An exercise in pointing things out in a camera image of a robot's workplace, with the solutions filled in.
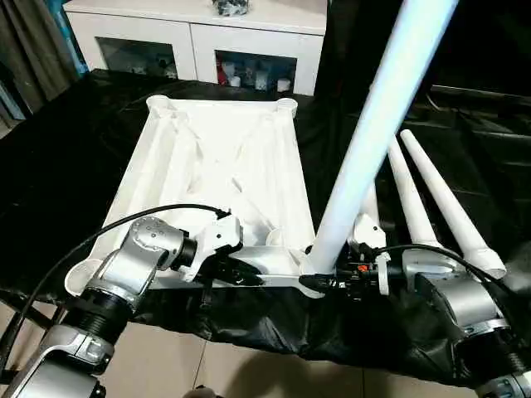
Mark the red bottle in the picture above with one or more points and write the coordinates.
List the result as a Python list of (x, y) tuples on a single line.
[(224, 74)]

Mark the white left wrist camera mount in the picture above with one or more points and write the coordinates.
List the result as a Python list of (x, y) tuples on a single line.
[(220, 236)]

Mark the dark low shelf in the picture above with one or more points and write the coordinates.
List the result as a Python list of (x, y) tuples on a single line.
[(481, 93)]

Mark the dark metal stand frame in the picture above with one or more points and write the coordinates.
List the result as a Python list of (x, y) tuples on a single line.
[(37, 319)]

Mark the white plastic table leg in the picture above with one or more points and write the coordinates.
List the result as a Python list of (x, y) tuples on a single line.
[(408, 195), (372, 199), (448, 207), (381, 124)]

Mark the white glass-door cabinet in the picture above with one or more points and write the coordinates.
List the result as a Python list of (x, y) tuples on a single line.
[(186, 41)]

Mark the black work mat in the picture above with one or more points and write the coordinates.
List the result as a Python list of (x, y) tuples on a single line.
[(62, 166)]

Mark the white plastic table top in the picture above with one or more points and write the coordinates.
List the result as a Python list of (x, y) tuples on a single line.
[(207, 166)]

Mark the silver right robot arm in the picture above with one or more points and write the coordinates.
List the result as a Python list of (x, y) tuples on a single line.
[(456, 298)]

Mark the small brown rounded object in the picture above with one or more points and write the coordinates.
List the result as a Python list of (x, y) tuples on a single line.
[(203, 391)]

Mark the grey curtain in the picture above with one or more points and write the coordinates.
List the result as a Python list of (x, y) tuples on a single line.
[(33, 62)]

